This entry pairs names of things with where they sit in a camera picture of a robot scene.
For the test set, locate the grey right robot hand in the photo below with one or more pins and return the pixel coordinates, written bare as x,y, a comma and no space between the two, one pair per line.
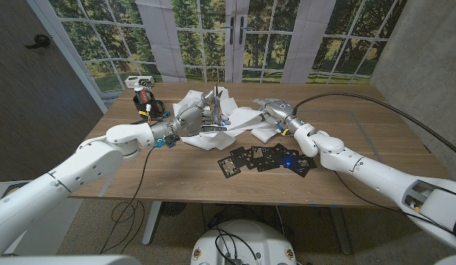
283,110

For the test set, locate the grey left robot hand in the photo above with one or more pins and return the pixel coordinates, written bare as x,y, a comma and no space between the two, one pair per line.
191,119

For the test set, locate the white receipt paper strip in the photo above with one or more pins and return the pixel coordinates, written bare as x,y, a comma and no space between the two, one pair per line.
242,117

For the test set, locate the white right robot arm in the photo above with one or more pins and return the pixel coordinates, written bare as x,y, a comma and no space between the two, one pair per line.
360,165

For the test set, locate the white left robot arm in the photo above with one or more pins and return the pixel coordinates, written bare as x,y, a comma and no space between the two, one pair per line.
91,162

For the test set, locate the dark brown mug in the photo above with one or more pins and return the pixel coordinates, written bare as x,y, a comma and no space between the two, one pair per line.
159,106

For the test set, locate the black playing card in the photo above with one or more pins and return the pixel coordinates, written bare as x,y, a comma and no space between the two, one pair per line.
238,156
303,165
272,151
267,165
258,152
228,167
284,151

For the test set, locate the white red toothpaste tube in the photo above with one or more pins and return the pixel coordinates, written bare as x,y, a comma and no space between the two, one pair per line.
142,96

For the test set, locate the white power strip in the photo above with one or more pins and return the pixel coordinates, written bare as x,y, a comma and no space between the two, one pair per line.
139,81

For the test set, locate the printed forest window backdrop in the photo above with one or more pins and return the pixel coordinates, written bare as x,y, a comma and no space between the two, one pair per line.
261,48

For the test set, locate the black ribbed round object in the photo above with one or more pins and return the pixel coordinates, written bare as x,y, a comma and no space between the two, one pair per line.
173,208

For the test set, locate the white table leg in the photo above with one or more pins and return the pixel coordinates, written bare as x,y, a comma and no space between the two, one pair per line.
152,222

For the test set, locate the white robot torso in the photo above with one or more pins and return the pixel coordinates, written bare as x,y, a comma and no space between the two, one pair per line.
261,239

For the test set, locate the grey table leg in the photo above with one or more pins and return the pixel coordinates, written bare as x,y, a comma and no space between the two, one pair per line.
341,230

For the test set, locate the black yellow footprint pad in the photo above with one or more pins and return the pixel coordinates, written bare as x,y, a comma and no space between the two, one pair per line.
10,189

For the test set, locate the black wall hook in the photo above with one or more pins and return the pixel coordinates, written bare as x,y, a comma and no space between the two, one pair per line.
40,41

